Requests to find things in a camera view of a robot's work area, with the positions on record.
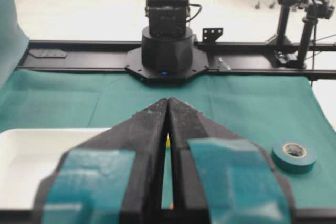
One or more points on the white plastic case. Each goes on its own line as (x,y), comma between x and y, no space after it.
(28,156)

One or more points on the yellow tape roll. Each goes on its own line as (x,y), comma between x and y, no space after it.
(168,142)

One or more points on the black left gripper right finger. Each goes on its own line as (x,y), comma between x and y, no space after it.
(222,177)

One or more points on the green tape roll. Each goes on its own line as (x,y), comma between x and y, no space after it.
(293,157)

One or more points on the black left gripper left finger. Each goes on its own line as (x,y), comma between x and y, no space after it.
(114,177)

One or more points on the black aluminium rail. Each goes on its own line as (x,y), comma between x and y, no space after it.
(219,58)

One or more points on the green table cloth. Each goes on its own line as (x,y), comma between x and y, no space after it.
(262,109)

